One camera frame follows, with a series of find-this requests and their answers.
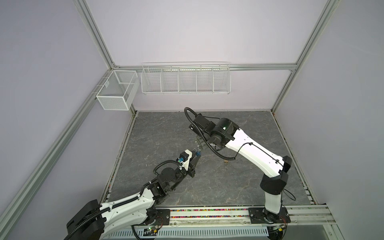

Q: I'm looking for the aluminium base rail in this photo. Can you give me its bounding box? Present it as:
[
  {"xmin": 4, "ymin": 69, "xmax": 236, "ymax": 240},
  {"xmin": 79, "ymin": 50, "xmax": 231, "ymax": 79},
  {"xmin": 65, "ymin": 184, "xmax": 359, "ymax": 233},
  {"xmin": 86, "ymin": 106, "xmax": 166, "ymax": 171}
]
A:
[{"xmin": 82, "ymin": 205, "xmax": 337, "ymax": 230}]

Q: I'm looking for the white wire shelf basket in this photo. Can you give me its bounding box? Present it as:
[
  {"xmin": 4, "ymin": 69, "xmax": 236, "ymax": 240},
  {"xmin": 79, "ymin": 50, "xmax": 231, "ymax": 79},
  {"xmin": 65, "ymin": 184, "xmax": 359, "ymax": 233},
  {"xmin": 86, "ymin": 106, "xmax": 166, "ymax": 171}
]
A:
[{"xmin": 141, "ymin": 62, "xmax": 232, "ymax": 94}]

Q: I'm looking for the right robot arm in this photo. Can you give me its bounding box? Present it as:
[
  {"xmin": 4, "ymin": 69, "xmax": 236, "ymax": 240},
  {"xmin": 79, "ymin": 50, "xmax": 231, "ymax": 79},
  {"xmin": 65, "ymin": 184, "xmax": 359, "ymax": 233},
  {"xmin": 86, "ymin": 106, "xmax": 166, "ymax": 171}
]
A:
[{"xmin": 184, "ymin": 107, "xmax": 292, "ymax": 224}]

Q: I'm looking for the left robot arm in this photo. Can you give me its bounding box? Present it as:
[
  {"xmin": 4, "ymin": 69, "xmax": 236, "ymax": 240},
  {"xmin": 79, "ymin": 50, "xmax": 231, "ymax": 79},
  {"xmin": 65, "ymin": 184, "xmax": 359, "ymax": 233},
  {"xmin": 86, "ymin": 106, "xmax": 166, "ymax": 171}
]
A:
[{"xmin": 65, "ymin": 157, "xmax": 200, "ymax": 240}]

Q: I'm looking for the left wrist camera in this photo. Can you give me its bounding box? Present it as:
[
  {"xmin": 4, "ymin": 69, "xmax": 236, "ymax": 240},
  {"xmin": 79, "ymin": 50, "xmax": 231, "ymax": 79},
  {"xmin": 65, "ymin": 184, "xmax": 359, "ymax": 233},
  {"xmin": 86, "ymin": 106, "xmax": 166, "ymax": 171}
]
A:
[{"xmin": 178, "ymin": 150, "xmax": 193, "ymax": 171}]

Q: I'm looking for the white mesh box basket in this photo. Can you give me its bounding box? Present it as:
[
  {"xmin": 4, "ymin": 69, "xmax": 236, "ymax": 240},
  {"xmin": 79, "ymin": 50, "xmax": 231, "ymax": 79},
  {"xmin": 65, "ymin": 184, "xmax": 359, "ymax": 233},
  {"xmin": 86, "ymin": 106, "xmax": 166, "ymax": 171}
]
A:
[{"xmin": 96, "ymin": 70, "xmax": 140, "ymax": 111}]

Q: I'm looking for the white vented cable duct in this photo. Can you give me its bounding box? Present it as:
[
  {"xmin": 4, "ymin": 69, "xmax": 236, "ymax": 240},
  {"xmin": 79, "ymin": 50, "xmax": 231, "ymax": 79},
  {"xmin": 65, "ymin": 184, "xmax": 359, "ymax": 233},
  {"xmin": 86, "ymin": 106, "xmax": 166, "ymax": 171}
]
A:
[{"xmin": 103, "ymin": 227, "xmax": 269, "ymax": 240}]

